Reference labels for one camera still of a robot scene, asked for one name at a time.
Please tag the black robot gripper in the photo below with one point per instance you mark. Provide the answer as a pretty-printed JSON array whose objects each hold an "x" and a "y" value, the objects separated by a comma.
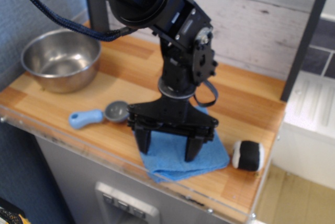
[{"x": 176, "y": 116}]

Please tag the blue towel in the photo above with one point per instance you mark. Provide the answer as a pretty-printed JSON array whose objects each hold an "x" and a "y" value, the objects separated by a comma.
[{"x": 165, "y": 160}]

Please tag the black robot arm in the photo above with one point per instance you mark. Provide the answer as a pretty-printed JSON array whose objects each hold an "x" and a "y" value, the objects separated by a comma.
[{"x": 185, "y": 34}]

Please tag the blue grey plastic scoop spoon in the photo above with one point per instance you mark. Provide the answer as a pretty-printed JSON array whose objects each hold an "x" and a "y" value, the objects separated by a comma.
[{"x": 115, "y": 112}]

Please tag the plush sushi roll toy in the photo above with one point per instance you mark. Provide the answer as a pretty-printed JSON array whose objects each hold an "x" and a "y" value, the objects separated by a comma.
[{"x": 248, "y": 155}]

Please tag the silver dispenser button panel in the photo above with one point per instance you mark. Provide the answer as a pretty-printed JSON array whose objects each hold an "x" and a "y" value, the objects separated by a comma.
[{"x": 119, "y": 207}]

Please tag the grey toy fridge cabinet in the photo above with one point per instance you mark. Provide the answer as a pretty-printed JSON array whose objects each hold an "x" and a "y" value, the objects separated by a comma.
[{"x": 105, "y": 181}]

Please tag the clear acrylic edge guard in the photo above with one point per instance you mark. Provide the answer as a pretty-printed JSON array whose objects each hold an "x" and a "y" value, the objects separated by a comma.
[{"x": 104, "y": 186}]

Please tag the stainless steel bowl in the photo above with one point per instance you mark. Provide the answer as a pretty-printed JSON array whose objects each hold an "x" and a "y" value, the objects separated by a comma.
[{"x": 62, "y": 61}]

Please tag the white ribbed sink counter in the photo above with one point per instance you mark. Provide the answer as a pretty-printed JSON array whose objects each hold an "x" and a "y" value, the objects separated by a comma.
[{"x": 305, "y": 145}]

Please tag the black yellow object corner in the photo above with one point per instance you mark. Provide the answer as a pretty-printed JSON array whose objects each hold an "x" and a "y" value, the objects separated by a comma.
[{"x": 11, "y": 214}]

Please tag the dark grey left post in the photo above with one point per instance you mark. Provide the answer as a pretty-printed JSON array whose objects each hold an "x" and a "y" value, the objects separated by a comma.
[{"x": 97, "y": 11}]

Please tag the dark grey post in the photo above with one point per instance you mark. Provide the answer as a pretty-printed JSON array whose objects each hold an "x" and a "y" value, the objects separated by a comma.
[
  {"x": 298, "y": 61},
  {"x": 97, "y": 11}
]

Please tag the dark grey right post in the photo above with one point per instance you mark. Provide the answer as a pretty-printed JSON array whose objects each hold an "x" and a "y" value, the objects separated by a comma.
[{"x": 298, "y": 61}]

